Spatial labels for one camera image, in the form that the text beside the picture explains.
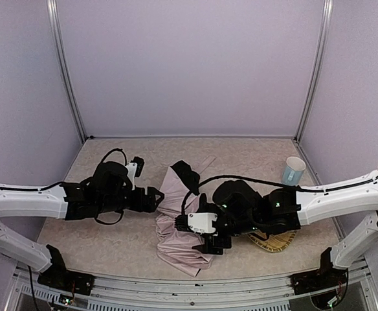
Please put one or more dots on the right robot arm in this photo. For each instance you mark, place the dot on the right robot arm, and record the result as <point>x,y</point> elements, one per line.
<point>238,209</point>

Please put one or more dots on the woven bamboo tray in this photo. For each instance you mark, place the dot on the woven bamboo tray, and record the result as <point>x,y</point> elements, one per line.
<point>272,243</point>

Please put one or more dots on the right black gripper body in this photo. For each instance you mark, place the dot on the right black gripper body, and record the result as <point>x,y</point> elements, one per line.
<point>200,210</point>

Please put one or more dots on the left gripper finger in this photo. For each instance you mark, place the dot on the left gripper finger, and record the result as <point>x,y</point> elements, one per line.
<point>154,193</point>
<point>152,204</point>

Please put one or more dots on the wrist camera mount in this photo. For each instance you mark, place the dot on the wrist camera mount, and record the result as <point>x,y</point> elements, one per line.
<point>200,223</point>
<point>135,168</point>

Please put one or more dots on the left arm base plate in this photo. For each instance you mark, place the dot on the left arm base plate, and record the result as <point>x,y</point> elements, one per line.
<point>69,281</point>

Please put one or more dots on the pink and black folding umbrella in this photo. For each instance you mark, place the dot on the pink and black folding umbrella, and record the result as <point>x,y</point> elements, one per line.
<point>177,242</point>

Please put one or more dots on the left aluminium corner post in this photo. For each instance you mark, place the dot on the left aluminium corner post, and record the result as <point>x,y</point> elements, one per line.
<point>52,8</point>

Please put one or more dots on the white and blue cup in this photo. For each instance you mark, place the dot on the white and blue cup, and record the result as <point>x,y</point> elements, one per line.
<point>293,171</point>

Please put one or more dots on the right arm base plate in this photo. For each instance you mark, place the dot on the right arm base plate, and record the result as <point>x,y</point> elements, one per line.
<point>312,281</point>

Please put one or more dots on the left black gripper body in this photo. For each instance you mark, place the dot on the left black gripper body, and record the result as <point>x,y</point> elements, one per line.
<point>144,199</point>

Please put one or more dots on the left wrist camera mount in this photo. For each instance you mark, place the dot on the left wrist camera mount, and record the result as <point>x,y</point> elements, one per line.
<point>135,168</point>

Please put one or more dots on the right aluminium corner post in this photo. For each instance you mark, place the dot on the right aluminium corner post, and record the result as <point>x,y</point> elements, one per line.
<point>316,71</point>

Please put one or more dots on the aluminium front rail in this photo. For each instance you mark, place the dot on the aluminium front rail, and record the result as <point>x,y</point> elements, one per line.
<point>272,292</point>

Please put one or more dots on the aluminium corner post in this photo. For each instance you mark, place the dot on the aluminium corner post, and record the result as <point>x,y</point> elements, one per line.
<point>52,8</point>
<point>316,71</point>

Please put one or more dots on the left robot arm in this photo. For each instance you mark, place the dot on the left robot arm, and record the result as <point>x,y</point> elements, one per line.
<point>110,189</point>

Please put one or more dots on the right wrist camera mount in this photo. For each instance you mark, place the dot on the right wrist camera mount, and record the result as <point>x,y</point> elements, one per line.
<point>200,223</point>

